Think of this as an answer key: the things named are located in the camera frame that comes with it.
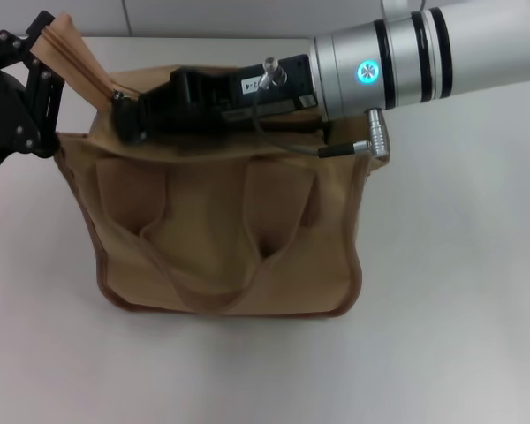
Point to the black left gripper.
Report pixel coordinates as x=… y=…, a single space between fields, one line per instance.
x=4 y=119

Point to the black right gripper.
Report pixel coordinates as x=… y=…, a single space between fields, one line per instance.
x=203 y=97

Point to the khaki canvas food bag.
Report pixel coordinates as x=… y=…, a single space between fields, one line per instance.
x=221 y=229

